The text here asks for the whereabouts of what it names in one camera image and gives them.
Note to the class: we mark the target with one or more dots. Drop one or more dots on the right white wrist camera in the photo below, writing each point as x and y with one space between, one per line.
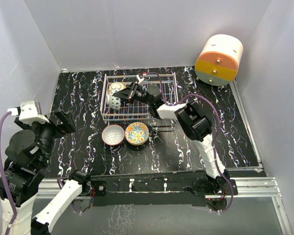
140 78

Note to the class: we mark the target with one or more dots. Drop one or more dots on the blue white patterned bowl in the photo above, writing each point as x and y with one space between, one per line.
113 101

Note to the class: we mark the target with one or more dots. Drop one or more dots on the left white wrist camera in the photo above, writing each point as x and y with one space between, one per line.
28 112

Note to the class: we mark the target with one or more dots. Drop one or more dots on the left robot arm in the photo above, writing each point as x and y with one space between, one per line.
28 153

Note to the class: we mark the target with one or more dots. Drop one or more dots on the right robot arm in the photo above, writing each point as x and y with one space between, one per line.
194 122

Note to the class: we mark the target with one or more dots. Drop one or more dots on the round pastel drawer cabinet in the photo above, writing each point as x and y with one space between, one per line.
219 60

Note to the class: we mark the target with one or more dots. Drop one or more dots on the yellow dotted sun bowl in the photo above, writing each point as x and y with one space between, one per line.
115 87

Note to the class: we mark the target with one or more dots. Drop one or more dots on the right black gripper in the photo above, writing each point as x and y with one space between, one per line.
125 93

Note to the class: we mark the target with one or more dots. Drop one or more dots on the red rimmed patterned bowl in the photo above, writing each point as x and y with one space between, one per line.
113 135

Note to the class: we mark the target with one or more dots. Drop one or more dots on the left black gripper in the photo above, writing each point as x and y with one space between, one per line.
67 124

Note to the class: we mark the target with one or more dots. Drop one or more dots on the white wire dish rack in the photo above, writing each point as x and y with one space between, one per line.
137 110

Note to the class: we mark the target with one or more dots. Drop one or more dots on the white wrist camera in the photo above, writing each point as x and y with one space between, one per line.
140 78
28 112

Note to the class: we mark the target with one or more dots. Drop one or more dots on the orange blue floral bowl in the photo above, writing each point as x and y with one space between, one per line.
137 133

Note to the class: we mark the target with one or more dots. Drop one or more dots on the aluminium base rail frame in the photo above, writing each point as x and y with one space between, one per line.
256 210

